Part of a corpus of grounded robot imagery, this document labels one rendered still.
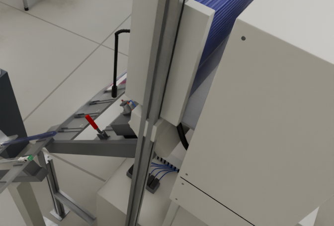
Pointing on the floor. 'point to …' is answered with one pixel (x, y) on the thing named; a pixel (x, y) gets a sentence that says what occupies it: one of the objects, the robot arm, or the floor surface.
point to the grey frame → (158, 90)
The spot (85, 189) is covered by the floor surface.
